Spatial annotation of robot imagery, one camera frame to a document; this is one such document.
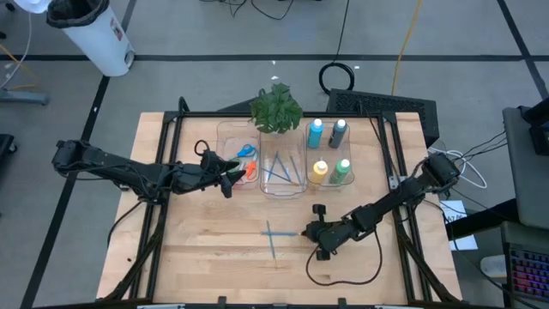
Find black desk equipment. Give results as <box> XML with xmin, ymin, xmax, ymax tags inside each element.
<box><xmin>518</xmin><ymin>96</ymin><xmax>549</xmax><ymax>156</ymax></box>

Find backlit keyboard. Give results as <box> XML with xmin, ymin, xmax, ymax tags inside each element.
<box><xmin>508</xmin><ymin>246</ymin><xmax>549</xmax><ymax>302</ymax></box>

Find teal paint bottle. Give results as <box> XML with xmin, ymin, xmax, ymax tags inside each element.
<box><xmin>306</xmin><ymin>118</ymin><xmax>325</xmax><ymax>150</ymax></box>

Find white cable bundle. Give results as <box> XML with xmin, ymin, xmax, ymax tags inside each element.
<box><xmin>427</xmin><ymin>147</ymin><xmax>489</xmax><ymax>190</ymax></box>

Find black perforated computer case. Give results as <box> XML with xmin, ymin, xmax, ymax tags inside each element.
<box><xmin>326</xmin><ymin>88</ymin><xmax>440</xmax><ymax>148</ymax></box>

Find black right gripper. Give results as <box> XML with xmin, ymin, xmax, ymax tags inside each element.
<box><xmin>301</xmin><ymin>203</ymin><xmax>348</xmax><ymax>262</ymax></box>

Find yellow hanging cable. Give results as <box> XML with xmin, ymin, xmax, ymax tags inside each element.
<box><xmin>390</xmin><ymin>0</ymin><xmax>425</xmax><ymax>96</ymax></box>

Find black hanging cable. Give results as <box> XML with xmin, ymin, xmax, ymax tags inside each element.
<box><xmin>317</xmin><ymin>0</ymin><xmax>356</xmax><ymax>96</ymax></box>

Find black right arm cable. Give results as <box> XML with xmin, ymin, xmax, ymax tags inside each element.
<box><xmin>305</xmin><ymin>229</ymin><xmax>384</xmax><ymax>287</ymax></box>

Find green monstera plant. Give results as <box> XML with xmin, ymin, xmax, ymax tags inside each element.
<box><xmin>249</xmin><ymin>82</ymin><xmax>304</xmax><ymax>135</ymax></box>

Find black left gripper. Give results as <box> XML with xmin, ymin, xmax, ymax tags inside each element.
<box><xmin>201</xmin><ymin>149</ymin><xmax>248</xmax><ymax>199</ymax></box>

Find green paint bottle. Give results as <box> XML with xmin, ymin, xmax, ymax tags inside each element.
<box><xmin>329</xmin><ymin>158</ymin><xmax>352</xmax><ymax>186</ymax></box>

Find blue scissors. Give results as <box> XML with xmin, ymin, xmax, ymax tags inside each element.
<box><xmin>235</xmin><ymin>143</ymin><xmax>258</xmax><ymax>161</ymax></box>

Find black aluminium table frame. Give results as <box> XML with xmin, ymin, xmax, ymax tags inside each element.
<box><xmin>96</xmin><ymin>96</ymin><xmax>464</xmax><ymax>309</ymax></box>

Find white paper sheet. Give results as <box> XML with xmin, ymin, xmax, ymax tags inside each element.
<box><xmin>439</xmin><ymin>200</ymin><xmax>479</xmax><ymax>252</ymax></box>

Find clear plastic bin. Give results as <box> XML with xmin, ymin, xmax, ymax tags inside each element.
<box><xmin>305</xmin><ymin>122</ymin><xmax>356</xmax><ymax>191</ymax></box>
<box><xmin>258</xmin><ymin>130</ymin><xmax>309</xmax><ymax>199</ymax></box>
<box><xmin>215</xmin><ymin>120</ymin><xmax>262</xmax><ymax>190</ymax></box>

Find white round object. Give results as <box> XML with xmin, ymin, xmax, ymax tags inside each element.
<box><xmin>15</xmin><ymin>0</ymin><xmax>52</xmax><ymax>14</ymax></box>

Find grey stand base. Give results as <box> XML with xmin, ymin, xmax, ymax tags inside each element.
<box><xmin>0</xmin><ymin>88</ymin><xmax>51</xmax><ymax>106</ymax></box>

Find yellow paint bottle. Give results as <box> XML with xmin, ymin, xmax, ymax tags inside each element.
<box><xmin>309</xmin><ymin>160</ymin><xmax>329</xmax><ymax>188</ymax></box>

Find black paint bottle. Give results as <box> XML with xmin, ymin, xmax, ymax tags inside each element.
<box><xmin>328</xmin><ymin>118</ymin><xmax>347</xmax><ymax>149</ymax></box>

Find white trash can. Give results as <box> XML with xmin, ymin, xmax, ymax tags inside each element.
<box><xmin>45</xmin><ymin>0</ymin><xmax>135</xmax><ymax>77</ymax></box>

